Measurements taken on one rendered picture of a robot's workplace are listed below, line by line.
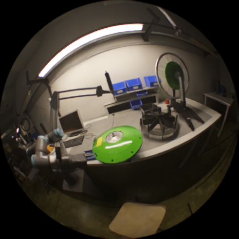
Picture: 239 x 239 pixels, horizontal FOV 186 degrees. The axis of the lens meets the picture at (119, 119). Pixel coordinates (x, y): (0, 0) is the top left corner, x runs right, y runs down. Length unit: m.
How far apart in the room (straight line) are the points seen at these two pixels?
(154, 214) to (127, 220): 0.20
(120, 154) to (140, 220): 0.61
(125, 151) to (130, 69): 1.15
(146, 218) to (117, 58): 1.85
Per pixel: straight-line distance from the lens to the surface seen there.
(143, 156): 0.51
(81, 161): 0.35
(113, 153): 0.36
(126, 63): 1.28
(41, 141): 0.41
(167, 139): 0.61
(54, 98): 0.65
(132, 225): 0.77
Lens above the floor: 1.34
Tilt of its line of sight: 25 degrees down
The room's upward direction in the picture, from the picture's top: 18 degrees counter-clockwise
